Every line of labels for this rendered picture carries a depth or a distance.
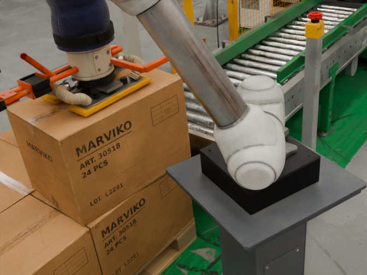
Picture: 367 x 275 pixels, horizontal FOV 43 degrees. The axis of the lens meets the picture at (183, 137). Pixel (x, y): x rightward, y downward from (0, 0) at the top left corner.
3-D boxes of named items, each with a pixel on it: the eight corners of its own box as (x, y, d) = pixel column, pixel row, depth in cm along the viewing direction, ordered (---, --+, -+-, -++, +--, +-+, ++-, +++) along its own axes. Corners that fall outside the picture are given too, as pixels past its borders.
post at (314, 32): (303, 185, 272) (311, 18, 219) (314, 189, 268) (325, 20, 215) (298, 191, 267) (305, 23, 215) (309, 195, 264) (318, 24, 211)
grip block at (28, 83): (39, 85, 172) (35, 70, 168) (54, 91, 166) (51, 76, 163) (19, 94, 167) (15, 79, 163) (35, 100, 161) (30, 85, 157)
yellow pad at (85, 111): (134, 77, 194) (132, 66, 191) (151, 82, 188) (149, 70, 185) (69, 111, 173) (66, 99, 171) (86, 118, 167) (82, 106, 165)
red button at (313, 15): (311, 18, 219) (311, 10, 217) (325, 20, 215) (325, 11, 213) (304, 23, 215) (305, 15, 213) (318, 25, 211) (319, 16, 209)
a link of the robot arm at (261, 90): (284, 123, 157) (284, 65, 145) (285, 156, 143) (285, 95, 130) (236, 124, 161) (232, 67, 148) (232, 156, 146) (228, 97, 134)
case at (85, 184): (135, 130, 237) (122, 57, 216) (191, 156, 212) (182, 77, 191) (32, 187, 204) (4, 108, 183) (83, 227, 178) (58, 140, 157)
